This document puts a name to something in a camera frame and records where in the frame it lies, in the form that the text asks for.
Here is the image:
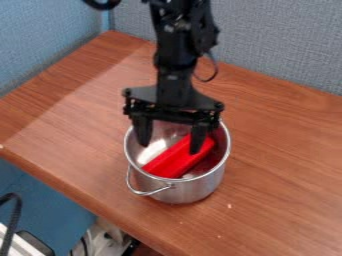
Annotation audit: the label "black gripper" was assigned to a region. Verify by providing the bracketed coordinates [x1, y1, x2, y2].
[122, 68, 225, 154]

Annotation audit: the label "red rectangular block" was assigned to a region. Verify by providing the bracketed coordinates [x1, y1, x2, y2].
[142, 135, 216, 179]

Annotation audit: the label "metal pot with handles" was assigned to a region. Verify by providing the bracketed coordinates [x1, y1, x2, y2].
[124, 121, 232, 204]

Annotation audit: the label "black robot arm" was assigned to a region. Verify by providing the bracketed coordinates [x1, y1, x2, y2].
[124, 0, 225, 154]

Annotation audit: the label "white striped bag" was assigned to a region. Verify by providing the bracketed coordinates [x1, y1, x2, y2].
[7, 231, 55, 256]

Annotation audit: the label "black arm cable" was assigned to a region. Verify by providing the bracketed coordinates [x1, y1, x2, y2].
[192, 51, 220, 83]

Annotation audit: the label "white cables under table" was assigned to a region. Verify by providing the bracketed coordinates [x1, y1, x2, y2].
[69, 218, 136, 256]

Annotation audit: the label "black bag strap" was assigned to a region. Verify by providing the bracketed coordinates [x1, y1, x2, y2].
[0, 192, 25, 256]

